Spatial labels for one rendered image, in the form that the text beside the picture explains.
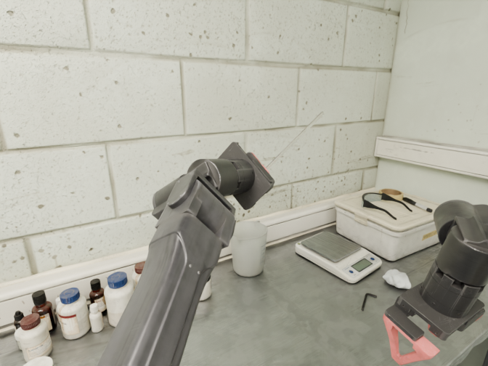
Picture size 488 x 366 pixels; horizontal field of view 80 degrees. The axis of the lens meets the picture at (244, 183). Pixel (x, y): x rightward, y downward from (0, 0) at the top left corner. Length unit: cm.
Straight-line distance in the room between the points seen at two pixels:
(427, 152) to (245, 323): 100
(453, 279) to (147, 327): 35
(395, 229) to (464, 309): 67
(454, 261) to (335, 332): 48
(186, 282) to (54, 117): 67
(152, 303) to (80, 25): 73
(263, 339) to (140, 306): 57
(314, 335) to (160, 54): 85
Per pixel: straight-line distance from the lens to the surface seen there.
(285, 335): 83
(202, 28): 97
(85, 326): 91
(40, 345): 87
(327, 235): 120
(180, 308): 27
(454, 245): 43
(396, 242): 116
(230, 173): 41
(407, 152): 147
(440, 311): 48
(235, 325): 85
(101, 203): 92
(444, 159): 140
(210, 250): 31
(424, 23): 154
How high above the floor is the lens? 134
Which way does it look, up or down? 18 degrees down
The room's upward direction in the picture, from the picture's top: straight up
